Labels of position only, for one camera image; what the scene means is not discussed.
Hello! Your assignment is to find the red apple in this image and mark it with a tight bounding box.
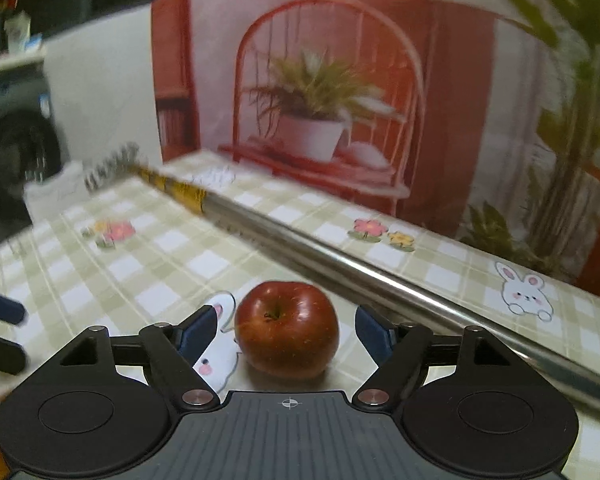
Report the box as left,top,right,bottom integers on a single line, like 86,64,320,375
233,281,340,380

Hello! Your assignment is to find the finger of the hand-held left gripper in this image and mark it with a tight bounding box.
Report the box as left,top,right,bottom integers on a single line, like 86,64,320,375
0,286,28,327
0,331,28,376

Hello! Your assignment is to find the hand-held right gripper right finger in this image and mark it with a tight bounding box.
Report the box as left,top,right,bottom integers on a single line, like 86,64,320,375
353,304,514,409

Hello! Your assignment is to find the metal pole with gold section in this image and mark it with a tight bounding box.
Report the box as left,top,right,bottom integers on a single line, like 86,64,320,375
82,142,600,422

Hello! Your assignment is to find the grey washing machine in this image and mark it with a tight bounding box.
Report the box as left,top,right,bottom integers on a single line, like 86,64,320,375
0,77,66,252

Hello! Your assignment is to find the wall poster with plants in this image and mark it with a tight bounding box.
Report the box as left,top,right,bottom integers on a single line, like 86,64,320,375
150,0,600,297

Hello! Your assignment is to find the checked bunny print tablecloth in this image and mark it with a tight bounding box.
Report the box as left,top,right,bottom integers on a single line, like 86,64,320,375
0,149,600,480

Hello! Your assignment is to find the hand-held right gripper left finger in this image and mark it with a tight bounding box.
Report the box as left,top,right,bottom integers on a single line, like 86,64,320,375
59,304,218,410

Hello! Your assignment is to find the white box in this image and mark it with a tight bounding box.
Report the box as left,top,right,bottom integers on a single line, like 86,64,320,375
24,162,89,217

